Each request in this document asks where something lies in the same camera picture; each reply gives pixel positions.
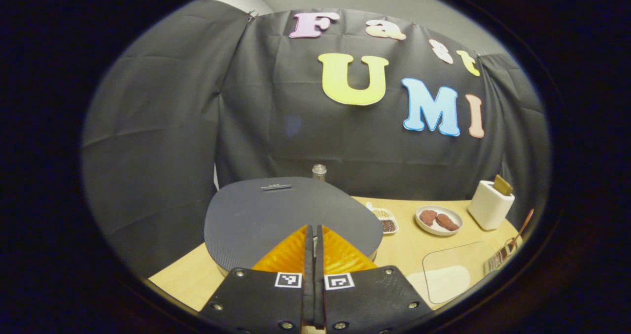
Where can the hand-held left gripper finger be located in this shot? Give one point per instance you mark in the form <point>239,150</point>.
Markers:
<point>309,275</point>
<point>319,275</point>

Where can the dark grey rice cooker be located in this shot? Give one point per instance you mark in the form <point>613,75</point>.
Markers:
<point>276,216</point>

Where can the clear chopstick holder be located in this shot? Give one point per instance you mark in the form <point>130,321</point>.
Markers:
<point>498,260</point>

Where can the white divided bean dish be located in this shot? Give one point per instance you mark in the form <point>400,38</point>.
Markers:
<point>387,223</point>

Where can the small clear glass bottle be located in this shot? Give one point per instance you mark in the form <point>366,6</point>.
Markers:
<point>319,171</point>

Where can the red-brown meat piece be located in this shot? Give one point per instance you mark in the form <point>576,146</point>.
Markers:
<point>428,217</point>
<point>447,222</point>

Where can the clear glass tray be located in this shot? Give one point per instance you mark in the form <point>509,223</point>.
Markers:
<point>458,255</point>

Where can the white round plate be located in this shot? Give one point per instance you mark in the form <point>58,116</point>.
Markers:
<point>446,208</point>

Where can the white toaster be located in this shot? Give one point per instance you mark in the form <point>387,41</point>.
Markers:
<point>488,208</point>

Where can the brown toast slice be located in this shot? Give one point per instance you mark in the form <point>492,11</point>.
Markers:
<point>503,186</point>

